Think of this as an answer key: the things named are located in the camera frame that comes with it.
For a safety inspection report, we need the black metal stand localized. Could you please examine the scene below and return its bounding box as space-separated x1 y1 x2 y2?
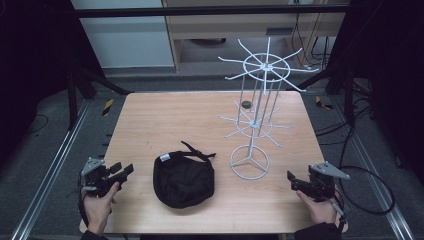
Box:
66 63 134 131
296 63 356 128

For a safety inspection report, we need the aluminium floor rail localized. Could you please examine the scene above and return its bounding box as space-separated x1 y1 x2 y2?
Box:
329 96 416 240
9 99 92 240

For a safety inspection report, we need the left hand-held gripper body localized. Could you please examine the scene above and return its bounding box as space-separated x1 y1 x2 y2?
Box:
80 157 118 198

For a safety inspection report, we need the light wooden desk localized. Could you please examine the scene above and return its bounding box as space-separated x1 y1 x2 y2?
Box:
161 0 351 72

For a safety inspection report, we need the white wire rack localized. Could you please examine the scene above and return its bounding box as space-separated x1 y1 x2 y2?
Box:
217 36 321 181

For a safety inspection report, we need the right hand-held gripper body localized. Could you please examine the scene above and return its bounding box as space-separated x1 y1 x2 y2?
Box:
307 161 351 203

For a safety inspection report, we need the bundle of black cables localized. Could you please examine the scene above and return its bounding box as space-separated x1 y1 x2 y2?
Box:
290 13 332 70

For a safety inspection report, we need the black cap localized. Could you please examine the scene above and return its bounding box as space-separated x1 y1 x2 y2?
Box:
152 140 217 210

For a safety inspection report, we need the right gripper cable with plug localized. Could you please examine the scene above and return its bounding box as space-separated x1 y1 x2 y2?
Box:
331 196 349 235

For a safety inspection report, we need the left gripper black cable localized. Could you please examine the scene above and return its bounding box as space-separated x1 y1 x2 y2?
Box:
77 171 90 229

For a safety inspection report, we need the person's right hand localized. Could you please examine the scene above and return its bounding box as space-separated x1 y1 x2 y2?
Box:
295 189 342 225

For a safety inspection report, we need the black looped floor cable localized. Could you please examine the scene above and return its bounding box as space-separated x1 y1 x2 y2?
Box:
338 126 397 216

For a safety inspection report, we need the white cabinet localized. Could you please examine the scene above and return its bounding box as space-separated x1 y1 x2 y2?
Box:
70 0 176 70

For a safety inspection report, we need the black crossbar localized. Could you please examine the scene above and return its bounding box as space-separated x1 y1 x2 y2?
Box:
73 3 350 19

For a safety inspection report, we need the person's left hand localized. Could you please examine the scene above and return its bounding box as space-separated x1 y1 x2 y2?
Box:
81 181 122 236

